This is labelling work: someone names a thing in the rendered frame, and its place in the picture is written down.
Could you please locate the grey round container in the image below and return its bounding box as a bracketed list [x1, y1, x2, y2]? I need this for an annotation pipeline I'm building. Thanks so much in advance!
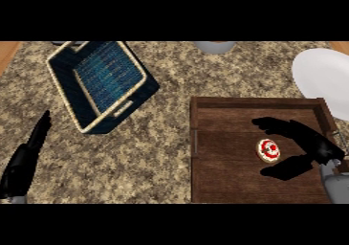
[192, 40, 238, 55]

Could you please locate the brown wooden tray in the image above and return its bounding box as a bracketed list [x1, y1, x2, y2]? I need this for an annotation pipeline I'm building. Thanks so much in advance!
[189, 97, 349, 205]

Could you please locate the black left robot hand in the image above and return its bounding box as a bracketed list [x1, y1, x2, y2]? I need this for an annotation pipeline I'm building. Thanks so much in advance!
[0, 110, 52, 200]

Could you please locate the red and white cupcake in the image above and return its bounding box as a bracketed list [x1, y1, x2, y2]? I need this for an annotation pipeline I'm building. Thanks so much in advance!
[254, 138, 282, 164]

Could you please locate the dark blue woven basket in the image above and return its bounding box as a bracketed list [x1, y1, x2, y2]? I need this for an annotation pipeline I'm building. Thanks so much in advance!
[46, 40, 161, 135]

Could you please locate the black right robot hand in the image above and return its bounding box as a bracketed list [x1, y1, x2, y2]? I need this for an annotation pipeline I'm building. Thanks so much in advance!
[250, 116, 347, 182]

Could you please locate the white plate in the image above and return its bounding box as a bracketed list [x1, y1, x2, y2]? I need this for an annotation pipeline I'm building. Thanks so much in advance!
[291, 47, 349, 123]

